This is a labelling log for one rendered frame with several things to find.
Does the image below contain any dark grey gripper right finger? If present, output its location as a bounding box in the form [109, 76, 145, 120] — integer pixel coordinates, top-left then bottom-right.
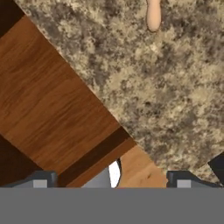
[166, 170, 224, 188]

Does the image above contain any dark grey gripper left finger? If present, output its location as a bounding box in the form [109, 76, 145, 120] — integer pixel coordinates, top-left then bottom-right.
[2, 170, 59, 188]

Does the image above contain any light wooden drawer inside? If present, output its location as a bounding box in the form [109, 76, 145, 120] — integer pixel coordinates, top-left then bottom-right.
[117, 144, 169, 188]

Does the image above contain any brown wooden drawer front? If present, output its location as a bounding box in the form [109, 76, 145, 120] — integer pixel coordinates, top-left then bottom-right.
[66, 137, 137, 188]

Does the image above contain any black angular object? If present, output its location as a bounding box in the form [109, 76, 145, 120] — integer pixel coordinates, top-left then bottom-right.
[207, 152, 224, 186]

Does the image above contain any white and grey round object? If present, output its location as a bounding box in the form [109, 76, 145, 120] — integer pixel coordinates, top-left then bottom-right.
[81, 158, 123, 188]

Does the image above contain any brown wooden cupboard front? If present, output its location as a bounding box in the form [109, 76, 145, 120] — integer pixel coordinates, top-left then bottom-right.
[0, 14, 123, 177]

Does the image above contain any pale beige rounded wooden stick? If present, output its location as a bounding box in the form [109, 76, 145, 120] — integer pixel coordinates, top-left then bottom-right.
[145, 0, 163, 33]

